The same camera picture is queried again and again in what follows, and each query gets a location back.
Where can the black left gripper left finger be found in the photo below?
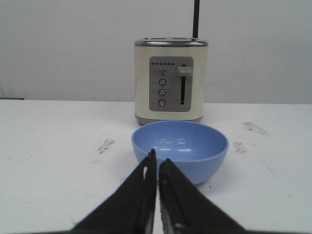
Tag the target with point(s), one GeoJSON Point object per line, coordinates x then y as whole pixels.
{"type": "Point", "coordinates": [130, 209]}

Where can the cream two-slot toaster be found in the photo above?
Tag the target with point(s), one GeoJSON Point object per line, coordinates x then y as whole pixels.
{"type": "Point", "coordinates": [169, 76]}

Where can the light blue bowl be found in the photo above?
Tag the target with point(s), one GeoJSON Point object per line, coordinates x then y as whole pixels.
{"type": "Point", "coordinates": [196, 149]}

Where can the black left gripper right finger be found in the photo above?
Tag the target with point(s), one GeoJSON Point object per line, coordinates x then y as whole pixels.
{"type": "Point", "coordinates": [185, 210]}

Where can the black tripod pole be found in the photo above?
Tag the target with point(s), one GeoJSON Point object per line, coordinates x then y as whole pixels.
{"type": "Point", "coordinates": [196, 18]}

